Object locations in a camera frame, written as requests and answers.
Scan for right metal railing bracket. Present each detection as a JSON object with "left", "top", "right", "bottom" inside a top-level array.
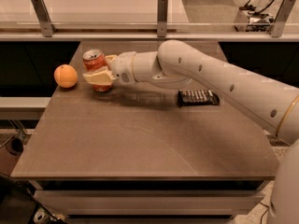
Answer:
[{"left": 269, "top": 0, "right": 296, "bottom": 37}]

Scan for tape roll on floor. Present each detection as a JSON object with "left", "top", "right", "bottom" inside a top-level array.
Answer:
[{"left": 33, "top": 210, "right": 50, "bottom": 224}]

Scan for black snack bar packet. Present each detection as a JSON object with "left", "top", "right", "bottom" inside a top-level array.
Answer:
[{"left": 178, "top": 90, "right": 220, "bottom": 105}]

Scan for left metal railing bracket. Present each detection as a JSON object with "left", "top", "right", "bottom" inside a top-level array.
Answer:
[{"left": 31, "top": 0, "right": 55, "bottom": 37}]

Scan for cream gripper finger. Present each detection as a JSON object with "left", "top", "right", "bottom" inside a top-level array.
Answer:
[
  {"left": 83, "top": 66, "right": 116, "bottom": 85},
  {"left": 105, "top": 55, "right": 116, "bottom": 67}
]

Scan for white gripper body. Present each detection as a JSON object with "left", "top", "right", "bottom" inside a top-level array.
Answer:
[{"left": 110, "top": 51, "right": 136, "bottom": 85}]

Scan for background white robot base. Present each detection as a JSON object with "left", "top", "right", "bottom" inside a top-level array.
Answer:
[{"left": 235, "top": 0, "right": 276, "bottom": 32}]

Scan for middle metal railing bracket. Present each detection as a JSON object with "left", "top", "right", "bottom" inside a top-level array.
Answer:
[{"left": 157, "top": 0, "right": 168, "bottom": 37}]

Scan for metal railing bracket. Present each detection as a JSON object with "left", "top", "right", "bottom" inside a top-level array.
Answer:
[
  {"left": 269, "top": 0, "right": 296, "bottom": 37},
  {"left": 157, "top": 0, "right": 168, "bottom": 37},
  {"left": 31, "top": 0, "right": 55, "bottom": 37}
]

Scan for black cables on floor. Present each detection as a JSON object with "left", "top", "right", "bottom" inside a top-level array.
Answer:
[{"left": 258, "top": 201, "right": 271, "bottom": 224}]

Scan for orange fruit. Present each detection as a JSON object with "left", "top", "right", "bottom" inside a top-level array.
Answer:
[{"left": 54, "top": 64, "right": 78, "bottom": 88}]

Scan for dark bin left of table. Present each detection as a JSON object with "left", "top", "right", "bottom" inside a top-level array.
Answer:
[{"left": 0, "top": 136, "right": 23, "bottom": 175}]

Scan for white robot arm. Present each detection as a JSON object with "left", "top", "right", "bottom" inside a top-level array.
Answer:
[{"left": 83, "top": 40, "right": 299, "bottom": 224}]

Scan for red coke can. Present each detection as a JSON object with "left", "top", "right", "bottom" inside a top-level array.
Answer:
[{"left": 82, "top": 49, "right": 112, "bottom": 92}]

